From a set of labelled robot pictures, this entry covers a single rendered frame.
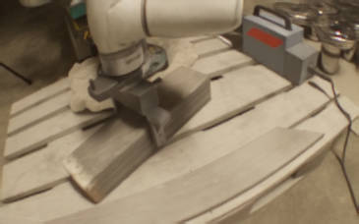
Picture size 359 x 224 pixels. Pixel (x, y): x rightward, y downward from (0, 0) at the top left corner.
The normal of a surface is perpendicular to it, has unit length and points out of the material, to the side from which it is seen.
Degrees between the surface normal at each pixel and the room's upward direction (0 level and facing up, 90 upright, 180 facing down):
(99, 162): 0
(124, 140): 0
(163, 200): 0
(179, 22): 91
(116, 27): 92
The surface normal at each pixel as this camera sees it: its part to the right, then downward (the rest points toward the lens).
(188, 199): -0.11, -0.74
